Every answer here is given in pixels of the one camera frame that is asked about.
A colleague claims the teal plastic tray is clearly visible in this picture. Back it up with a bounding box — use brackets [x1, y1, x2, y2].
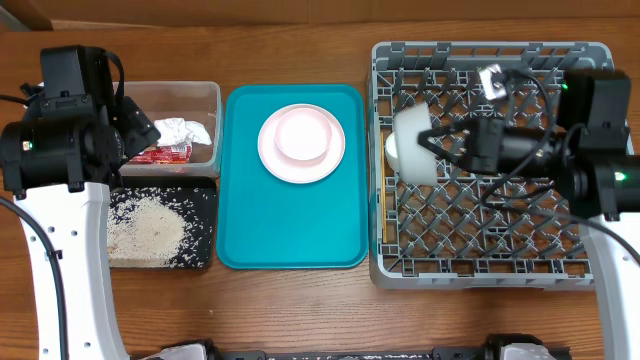
[216, 84, 369, 269]

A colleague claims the clear plastic storage bin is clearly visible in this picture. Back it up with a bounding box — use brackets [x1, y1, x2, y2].
[120, 81, 224, 178]

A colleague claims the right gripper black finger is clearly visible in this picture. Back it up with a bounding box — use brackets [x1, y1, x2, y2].
[417, 122, 473, 143]
[418, 135, 471, 168]

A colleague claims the small pink plate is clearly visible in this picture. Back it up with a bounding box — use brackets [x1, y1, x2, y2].
[275, 107, 332, 162]

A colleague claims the black tray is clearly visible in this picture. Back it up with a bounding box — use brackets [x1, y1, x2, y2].
[106, 175, 219, 270]

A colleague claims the white napkin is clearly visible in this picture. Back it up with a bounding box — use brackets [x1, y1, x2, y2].
[154, 118, 212, 146]

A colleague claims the white cup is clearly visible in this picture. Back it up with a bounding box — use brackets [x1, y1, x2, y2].
[384, 132, 400, 172]

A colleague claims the wooden chopstick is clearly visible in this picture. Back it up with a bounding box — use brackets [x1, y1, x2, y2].
[380, 167, 387, 244]
[379, 132, 387, 243]

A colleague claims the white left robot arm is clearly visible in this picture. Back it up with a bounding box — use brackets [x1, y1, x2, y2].
[1, 45, 160, 359]

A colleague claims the red snack wrapper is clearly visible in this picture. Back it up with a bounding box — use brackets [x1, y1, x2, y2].
[130, 144, 192, 164]

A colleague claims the grey dish rack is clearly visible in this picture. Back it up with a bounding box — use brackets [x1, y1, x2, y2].
[368, 41, 614, 290]

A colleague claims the white rice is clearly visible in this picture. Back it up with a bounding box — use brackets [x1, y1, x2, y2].
[106, 187, 214, 268]

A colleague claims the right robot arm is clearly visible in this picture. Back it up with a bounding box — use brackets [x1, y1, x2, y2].
[408, 69, 639, 359]

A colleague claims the grey bowl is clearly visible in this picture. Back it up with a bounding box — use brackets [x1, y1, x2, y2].
[392, 103, 437, 186]

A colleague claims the large white plate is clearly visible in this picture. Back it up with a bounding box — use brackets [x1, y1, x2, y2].
[257, 103, 346, 184]

